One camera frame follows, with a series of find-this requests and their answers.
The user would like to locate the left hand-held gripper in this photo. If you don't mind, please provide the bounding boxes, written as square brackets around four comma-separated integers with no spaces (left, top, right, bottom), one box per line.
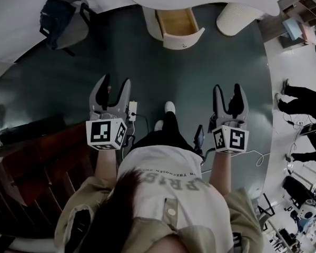
[85,74,132,151]

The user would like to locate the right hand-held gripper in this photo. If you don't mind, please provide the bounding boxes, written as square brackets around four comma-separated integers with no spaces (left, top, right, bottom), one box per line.
[212,83,250,154]

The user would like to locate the large white wooden drawer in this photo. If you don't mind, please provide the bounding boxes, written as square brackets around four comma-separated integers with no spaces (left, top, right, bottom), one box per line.
[155,8,206,51]

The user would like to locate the person's right forearm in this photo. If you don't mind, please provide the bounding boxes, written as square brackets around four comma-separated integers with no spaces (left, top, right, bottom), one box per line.
[208,151,233,197]

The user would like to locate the person's left forearm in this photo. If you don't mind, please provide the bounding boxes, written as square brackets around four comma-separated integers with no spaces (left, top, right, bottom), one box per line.
[93,149,120,181]

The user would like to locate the white power strip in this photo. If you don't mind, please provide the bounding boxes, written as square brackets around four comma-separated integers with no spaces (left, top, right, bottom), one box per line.
[128,101,139,122]

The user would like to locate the person's right white shoe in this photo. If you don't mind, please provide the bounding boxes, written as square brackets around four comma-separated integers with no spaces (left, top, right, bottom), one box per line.
[164,101,177,114]

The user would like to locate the person's black trousers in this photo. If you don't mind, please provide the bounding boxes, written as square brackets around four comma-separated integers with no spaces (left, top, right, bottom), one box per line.
[133,111,199,153]

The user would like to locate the grey chair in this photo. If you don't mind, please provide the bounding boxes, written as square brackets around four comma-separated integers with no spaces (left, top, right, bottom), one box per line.
[39,0,107,57]

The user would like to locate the person's white t-shirt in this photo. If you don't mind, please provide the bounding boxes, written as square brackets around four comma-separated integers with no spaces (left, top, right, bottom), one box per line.
[113,145,234,253]

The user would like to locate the black oval floor device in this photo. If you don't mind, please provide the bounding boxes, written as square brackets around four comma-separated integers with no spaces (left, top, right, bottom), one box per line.
[300,122,316,137]

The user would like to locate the dark blue backpack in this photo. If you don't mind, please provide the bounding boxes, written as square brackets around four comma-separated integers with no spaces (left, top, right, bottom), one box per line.
[39,0,75,51]

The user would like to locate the light blue box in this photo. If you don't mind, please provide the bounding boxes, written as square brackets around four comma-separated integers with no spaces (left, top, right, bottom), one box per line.
[283,18,304,41]

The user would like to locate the pink box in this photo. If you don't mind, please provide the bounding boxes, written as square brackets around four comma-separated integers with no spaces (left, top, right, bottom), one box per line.
[301,22,313,40]

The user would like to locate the black padded seat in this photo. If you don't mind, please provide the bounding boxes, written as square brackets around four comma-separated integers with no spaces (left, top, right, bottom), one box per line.
[283,177,314,208]

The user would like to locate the person's beige jacket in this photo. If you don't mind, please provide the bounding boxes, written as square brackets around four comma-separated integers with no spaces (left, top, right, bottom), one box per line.
[54,177,266,253]

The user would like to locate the white round machine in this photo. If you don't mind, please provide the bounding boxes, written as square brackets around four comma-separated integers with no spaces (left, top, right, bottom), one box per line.
[300,199,316,219]

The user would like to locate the white mattress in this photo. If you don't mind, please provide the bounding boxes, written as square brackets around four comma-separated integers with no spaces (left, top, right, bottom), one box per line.
[0,230,69,253]

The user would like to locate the black power strip cable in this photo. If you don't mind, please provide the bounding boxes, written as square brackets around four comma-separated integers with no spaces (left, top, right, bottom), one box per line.
[131,112,150,142]

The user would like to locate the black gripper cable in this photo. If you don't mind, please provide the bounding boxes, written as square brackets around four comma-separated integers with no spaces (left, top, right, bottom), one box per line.
[200,148,217,166]

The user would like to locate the dark wooden bed frame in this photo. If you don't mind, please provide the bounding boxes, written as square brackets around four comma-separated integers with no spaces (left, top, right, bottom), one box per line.
[0,114,120,247]

